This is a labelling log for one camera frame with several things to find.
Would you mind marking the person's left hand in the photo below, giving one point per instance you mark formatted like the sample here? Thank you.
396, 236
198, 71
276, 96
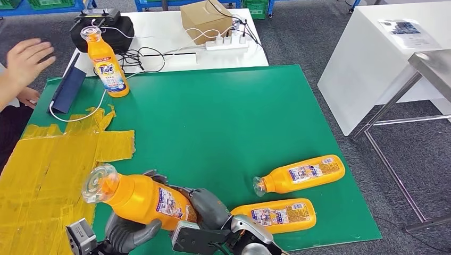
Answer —
29, 98

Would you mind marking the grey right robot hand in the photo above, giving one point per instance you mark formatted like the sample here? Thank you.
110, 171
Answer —
209, 209

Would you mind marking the person's right hand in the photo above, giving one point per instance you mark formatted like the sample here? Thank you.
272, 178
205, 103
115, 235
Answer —
28, 61

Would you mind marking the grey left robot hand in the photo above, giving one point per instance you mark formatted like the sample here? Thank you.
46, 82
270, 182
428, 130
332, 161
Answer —
123, 239

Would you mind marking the orange Tide detergent bottle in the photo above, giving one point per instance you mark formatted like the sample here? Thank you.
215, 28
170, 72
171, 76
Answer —
137, 199
105, 56
246, 214
278, 179

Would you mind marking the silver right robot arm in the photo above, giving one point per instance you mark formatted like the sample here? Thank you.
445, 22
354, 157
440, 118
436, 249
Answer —
253, 235

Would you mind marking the person's right forearm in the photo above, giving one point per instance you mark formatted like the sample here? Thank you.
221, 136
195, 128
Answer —
7, 93

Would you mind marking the person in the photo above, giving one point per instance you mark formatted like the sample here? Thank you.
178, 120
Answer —
12, 137

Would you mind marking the blue shelf rack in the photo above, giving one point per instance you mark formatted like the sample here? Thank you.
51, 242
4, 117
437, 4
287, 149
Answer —
21, 12
270, 9
148, 5

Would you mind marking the green plastic crate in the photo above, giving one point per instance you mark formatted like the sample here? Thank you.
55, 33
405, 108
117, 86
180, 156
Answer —
51, 2
255, 9
8, 2

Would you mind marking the yellow taped cardboard sheet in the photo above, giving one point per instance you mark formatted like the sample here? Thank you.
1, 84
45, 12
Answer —
42, 169

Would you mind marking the black remote controller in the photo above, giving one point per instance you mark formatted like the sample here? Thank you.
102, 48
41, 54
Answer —
105, 14

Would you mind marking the green table mat board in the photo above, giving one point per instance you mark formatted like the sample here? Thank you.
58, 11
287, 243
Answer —
229, 116

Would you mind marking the black carrying case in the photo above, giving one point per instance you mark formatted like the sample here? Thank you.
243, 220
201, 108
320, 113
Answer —
123, 35

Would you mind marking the white table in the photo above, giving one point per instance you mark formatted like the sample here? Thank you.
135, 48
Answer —
158, 26

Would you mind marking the white flat box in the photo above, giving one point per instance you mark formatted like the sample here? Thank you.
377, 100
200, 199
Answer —
169, 61

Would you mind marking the white power strip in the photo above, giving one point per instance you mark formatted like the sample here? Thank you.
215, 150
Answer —
227, 47

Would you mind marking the white charger plug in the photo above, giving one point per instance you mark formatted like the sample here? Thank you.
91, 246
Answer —
242, 38
227, 39
219, 41
235, 36

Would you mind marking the brown cardboard box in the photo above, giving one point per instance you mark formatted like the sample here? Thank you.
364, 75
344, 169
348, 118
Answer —
204, 19

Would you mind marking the white cabinet desk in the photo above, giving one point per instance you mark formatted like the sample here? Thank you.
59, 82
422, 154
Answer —
363, 68

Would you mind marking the printed paper sheet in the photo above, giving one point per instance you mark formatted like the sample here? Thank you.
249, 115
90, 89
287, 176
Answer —
408, 33

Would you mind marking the stainless steel table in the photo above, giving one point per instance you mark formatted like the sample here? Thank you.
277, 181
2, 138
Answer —
433, 65

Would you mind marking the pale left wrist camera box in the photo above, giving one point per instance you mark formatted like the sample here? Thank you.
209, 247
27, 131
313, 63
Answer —
81, 237

